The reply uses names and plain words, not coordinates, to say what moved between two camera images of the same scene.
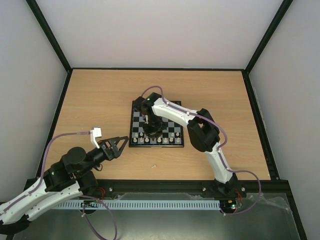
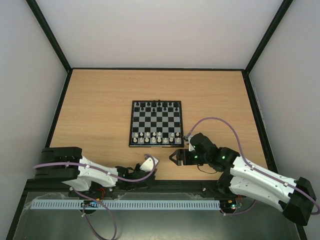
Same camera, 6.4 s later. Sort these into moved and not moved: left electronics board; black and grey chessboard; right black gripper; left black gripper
Moved: left black gripper; right black gripper
Not moved: black and grey chessboard; left electronics board
